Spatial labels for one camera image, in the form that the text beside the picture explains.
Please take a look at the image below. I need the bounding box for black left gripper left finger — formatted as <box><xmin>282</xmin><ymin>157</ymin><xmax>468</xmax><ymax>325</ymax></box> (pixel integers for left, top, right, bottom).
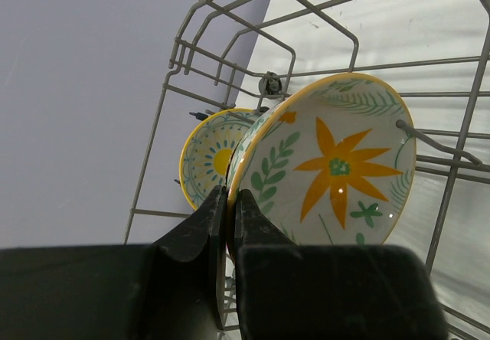
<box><xmin>1</xmin><ymin>187</ymin><xmax>227</xmax><ymax>339</ymax></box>

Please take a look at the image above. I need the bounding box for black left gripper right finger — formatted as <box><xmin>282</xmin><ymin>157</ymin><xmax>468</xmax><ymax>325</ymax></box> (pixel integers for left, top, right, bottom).
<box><xmin>234</xmin><ymin>190</ymin><xmax>448</xmax><ymax>339</ymax></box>

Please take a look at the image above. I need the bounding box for leaf flower pattern bowl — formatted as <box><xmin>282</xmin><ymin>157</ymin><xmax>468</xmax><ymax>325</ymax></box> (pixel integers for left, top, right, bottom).
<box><xmin>226</xmin><ymin>73</ymin><xmax>417</xmax><ymax>245</ymax></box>

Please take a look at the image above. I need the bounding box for blue yellow sun bowl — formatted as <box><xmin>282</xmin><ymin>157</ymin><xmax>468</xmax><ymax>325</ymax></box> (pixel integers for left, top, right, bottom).
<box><xmin>179</xmin><ymin>108</ymin><xmax>259</xmax><ymax>210</ymax></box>

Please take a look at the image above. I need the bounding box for grey wire dish rack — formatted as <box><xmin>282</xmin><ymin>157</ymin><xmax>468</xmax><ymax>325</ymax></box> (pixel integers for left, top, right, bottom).
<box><xmin>122</xmin><ymin>0</ymin><xmax>490</xmax><ymax>340</ymax></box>

